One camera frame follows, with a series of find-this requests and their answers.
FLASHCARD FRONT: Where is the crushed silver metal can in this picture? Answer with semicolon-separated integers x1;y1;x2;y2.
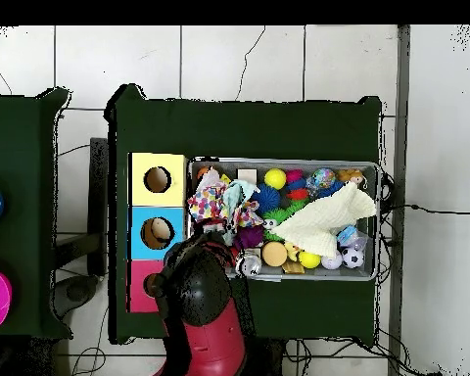
236;254;262;278

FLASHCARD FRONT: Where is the colourful spotted cloth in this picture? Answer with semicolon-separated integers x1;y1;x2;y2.
186;181;230;224

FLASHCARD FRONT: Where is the cream knitted cloth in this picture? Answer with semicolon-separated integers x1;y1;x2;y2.
272;180;378;259

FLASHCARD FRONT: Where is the black stand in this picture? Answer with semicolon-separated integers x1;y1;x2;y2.
52;136;110;318

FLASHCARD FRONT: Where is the dark green table cloth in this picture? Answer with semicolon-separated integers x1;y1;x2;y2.
0;87;74;341
104;82;383;346

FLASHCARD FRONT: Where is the shallow clear mesh bin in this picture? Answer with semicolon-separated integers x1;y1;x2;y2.
185;156;382;282

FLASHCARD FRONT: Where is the blue spiky ball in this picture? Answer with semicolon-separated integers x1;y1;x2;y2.
251;183;282;214
318;179;345;198

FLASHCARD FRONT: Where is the wooden box with three holes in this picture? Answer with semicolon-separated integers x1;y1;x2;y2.
126;152;189;313

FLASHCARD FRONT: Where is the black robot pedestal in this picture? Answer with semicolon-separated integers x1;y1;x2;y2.
244;338;287;376

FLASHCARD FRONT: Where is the black and white soccer ball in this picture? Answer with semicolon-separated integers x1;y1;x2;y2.
341;246;365;270

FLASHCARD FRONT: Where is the black floor cable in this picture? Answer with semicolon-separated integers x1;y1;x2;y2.
379;202;470;215

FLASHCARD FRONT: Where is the yellow ball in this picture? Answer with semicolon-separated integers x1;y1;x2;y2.
263;167;288;190

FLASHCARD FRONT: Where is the light teal cloth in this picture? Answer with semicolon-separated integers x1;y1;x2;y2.
220;178;261;246

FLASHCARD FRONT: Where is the globe print ball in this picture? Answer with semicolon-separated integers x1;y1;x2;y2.
311;166;337;190

